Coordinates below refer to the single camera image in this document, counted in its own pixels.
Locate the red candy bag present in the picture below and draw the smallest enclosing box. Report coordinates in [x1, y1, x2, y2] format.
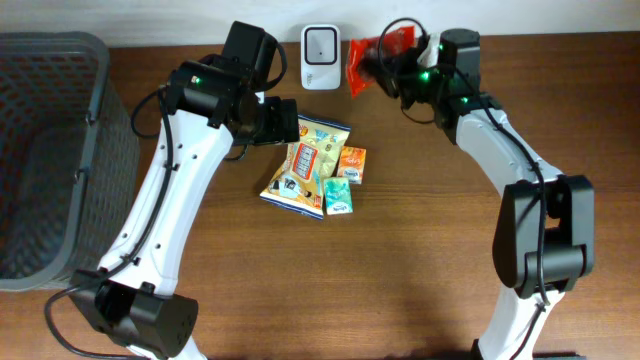
[345, 26, 415, 98]

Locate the beige wet wipes pack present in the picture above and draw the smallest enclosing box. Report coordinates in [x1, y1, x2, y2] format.
[260, 114, 351, 220]

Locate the orange tissue pack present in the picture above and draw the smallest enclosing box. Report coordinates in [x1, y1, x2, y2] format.
[337, 146, 366, 184]

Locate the teal tissue pack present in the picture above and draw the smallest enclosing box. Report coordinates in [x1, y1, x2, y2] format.
[324, 177, 353, 215]

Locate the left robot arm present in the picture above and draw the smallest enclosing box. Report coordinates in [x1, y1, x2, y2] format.
[66, 21, 299, 359]

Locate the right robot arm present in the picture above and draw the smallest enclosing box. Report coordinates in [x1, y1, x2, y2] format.
[362, 28, 595, 359]

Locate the white barcode scanner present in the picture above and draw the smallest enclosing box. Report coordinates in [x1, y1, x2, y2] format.
[300, 24, 342, 91]

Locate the grey plastic mesh basket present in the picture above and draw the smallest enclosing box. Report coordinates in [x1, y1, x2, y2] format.
[1, 32, 140, 292]

